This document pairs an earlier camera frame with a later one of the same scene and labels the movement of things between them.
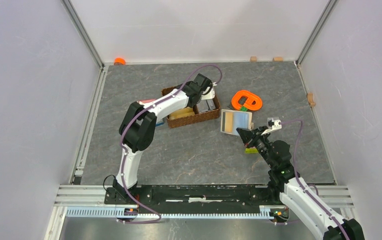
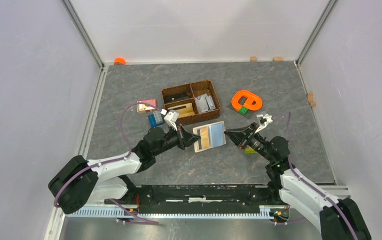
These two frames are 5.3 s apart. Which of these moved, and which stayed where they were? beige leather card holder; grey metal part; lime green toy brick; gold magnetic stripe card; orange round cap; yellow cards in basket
Moved: gold magnetic stripe card; beige leather card holder
Stayed: lime green toy brick; yellow cards in basket; orange round cap; grey metal part
